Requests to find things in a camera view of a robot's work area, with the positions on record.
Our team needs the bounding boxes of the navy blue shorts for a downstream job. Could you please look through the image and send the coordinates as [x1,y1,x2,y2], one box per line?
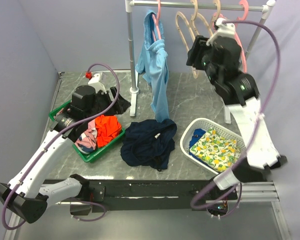
[120,119,177,172]

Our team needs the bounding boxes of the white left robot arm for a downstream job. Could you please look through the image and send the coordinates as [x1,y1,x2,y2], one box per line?
[0,85,131,224]

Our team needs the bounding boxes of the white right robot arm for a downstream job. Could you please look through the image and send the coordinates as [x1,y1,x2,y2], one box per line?
[186,35,288,190]

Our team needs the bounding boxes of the beige hanger left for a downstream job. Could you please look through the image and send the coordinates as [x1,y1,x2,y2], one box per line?
[175,0,202,80]

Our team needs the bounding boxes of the beige hanger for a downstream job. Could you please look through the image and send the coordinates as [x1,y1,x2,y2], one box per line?
[190,0,221,36]
[175,0,202,80]

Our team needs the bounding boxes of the light blue shorts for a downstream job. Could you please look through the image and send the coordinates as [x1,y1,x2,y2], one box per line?
[135,10,170,122]

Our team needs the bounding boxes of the beige hanger right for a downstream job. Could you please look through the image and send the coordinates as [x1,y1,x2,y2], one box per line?
[190,0,221,36]

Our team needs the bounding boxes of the pink empty hanger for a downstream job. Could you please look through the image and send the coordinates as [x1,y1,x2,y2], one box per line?
[213,0,249,73]

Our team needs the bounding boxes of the pink hanger holding shorts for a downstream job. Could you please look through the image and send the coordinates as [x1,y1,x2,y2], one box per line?
[150,0,163,42]

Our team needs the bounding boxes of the orange garment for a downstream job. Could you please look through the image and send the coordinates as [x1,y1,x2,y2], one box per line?
[94,115,122,148]

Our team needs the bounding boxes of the pink patterned garment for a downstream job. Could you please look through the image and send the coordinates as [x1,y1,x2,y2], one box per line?
[54,108,98,155]

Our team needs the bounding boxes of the metal clothes rack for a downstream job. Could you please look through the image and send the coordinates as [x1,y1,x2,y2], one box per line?
[125,0,276,118]

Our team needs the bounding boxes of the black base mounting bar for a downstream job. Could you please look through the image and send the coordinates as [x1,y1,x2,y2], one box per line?
[59,178,238,217]

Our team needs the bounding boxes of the lemon print garment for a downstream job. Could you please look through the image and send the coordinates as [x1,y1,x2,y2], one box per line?
[189,128,241,173]

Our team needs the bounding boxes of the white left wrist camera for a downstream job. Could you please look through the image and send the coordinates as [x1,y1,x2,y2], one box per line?
[85,71,107,94]

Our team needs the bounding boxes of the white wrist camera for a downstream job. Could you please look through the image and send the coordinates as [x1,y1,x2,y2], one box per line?
[206,17,236,46]
[85,71,107,94]

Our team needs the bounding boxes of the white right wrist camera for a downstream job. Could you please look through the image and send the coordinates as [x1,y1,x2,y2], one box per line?
[206,17,236,46]

